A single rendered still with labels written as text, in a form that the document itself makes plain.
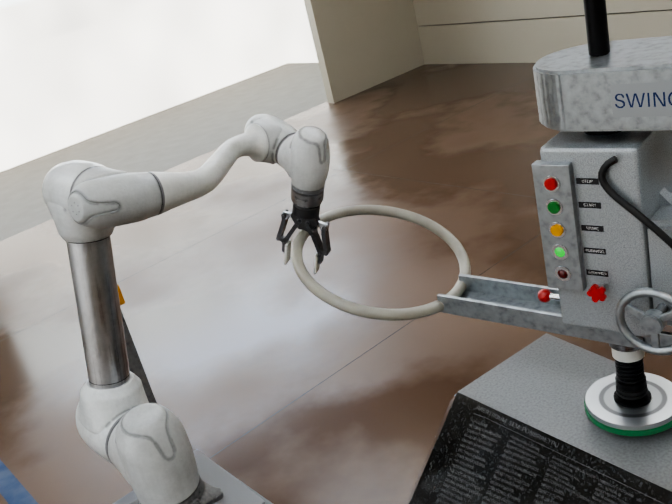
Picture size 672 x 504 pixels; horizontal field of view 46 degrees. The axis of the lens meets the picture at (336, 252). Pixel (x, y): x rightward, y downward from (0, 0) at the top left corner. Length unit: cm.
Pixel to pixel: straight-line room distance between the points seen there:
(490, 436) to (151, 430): 84
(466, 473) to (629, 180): 90
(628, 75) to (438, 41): 894
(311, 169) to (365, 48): 799
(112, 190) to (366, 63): 840
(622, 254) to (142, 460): 113
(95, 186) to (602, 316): 110
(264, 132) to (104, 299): 59
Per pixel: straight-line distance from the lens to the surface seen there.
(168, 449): 190
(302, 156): 202
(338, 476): 340
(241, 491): 204
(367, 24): 1002
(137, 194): 174
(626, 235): 165
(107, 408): 203
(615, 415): 195
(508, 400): 212
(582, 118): 159
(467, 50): 1014
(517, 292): 203
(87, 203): 171
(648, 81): 152
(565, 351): 229
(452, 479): 215
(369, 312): 196
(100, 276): 192
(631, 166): 159
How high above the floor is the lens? 211
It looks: 23 degrees down
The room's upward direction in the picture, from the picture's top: 14 degrees counter-clockwise
